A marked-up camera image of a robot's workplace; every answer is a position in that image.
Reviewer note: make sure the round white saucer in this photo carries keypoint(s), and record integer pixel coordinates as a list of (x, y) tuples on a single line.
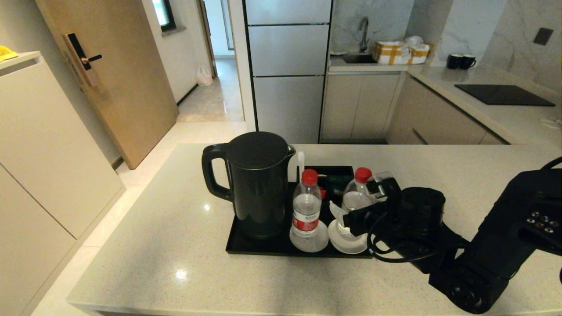
[(317, 243), (347, 246)]

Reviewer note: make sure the black gold door lock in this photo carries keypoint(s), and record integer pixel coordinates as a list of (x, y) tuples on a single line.
[(79, 52)]

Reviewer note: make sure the crumpled white plastic wrap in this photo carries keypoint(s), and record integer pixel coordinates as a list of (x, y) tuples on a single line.
[(412, 41)]

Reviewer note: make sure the yellow object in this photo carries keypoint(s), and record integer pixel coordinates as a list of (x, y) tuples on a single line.
[(5, 53)]

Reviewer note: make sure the cardboard box with yellow tape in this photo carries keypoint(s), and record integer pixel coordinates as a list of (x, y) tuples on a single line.
[(390, 54)]

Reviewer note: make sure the white plastic bag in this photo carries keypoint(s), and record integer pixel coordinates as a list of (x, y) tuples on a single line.
[(204, 77)]

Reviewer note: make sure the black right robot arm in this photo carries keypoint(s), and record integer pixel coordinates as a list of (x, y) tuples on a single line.
[(496, 245)]

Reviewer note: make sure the clear water bottle red cap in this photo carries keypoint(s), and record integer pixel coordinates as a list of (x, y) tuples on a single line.
[(358, 197), (306, 206)]

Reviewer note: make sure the tall cream cabinet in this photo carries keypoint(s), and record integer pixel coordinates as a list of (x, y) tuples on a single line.
[(44, 153)]

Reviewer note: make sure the beige two-door base cabinet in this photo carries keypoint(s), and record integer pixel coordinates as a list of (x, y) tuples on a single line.
[(358, 105)]

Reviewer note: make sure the beige drawer base cabinet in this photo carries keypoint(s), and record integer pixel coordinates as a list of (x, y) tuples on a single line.
[(434, 118)]

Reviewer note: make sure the light wooden door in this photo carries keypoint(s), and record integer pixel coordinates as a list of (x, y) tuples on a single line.
[(123, 87)]

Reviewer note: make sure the dark wall socket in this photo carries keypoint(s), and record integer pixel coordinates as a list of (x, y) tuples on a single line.
[(543, 36)]

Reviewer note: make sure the black rectangular serving tray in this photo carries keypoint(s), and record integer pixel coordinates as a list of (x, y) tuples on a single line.
[(263, 245)]

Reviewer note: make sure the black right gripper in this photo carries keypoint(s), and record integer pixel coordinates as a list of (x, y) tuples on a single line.
[(373, 219)]

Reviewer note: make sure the dark kitchen sink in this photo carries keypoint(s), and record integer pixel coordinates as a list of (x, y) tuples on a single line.
[(358, 58)]

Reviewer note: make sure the black induction cooktop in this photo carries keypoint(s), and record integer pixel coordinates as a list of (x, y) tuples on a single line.
[(501, 95)]

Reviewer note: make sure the white paper napkin packet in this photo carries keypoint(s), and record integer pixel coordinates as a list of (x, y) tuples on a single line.
[(300, 164)]

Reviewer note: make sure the black ceramic mug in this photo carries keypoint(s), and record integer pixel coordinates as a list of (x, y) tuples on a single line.
[(452, 61), (466, 62)]

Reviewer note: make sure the silver multi-door refrigerator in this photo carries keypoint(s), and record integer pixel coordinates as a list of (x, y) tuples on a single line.
[(287, 96)]

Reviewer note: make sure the black compartment condiment box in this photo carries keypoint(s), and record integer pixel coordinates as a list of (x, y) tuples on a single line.
[(327, 169)]

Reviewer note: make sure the dark framed window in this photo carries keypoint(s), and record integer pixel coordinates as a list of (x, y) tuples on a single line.
[(163, 13)]

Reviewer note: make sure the chrome kitchen faucet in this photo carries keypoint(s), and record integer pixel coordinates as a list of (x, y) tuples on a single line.
[(364, 43)]

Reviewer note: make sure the black electric kettle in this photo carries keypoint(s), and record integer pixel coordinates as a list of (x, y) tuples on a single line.
[(259, 193)]

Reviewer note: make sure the dark green package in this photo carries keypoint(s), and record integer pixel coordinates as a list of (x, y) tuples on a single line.
[(340, 180)]

